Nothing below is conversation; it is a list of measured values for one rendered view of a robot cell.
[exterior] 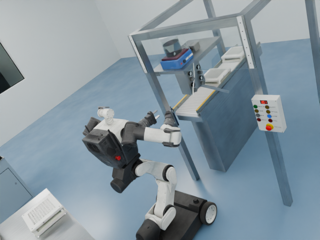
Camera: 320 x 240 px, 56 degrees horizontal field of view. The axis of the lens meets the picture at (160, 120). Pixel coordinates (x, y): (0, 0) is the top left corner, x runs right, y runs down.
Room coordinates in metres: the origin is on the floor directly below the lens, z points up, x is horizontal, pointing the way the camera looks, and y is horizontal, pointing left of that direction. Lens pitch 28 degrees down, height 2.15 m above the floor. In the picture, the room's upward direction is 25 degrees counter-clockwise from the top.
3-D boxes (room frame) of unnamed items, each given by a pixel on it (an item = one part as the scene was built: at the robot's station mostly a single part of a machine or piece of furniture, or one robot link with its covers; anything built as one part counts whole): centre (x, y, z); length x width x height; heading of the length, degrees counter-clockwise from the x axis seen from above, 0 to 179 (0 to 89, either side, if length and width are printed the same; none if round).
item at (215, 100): (2.78, -0.76, 0.78); 1.30 x 0.29 x 0.10; 128
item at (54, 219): (1.75, 1.03, 0.89); 0.24 x 0.24 x 0.02; 29
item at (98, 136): (1.88, 0.37, 1.13); 0.34 x 0.30 x 0.36; 39
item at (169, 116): (2.05, -0.07, 1.01); 0.12 x 0.10 x 0.13; 161
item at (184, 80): (2.33, -0.38, 1.15); 0.22 x 0.11 x 0.20; 128
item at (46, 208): (1.75, 1.03, 0.94); 0.25 x 0.24 x 0.02; 29
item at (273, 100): (1.63, -0.68, 0.98); 0.17 x 0.06 x 0.26; 38
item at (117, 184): (1.86, 0.39, 0.87); 0.28 x 0.13 x 0.18; 129
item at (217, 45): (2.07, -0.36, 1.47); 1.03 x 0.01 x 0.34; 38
